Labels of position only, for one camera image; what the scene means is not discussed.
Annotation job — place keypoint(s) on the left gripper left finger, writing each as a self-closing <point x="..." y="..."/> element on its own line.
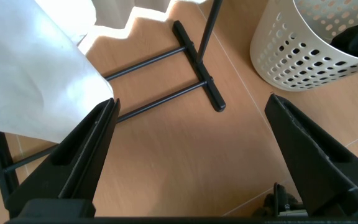
<point x="42" y="186"/>

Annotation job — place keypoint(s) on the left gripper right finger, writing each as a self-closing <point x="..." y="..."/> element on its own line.
<point x="315" y="174"/>

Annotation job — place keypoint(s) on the white printed t-shirt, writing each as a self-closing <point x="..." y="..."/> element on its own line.
<point x="26" y="77"/>

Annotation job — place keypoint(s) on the black garment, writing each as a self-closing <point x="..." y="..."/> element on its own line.
<point x="356" y="39"/>

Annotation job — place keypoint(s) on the white laundry basket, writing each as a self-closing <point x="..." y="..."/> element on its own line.
<point x="278" y="31"/>

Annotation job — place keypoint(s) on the black clothes rack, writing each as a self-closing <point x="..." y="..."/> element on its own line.
<point x="197" y="59"/>

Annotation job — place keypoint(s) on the white curtain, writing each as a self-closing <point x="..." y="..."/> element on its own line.
<point x="120" y="12"/>

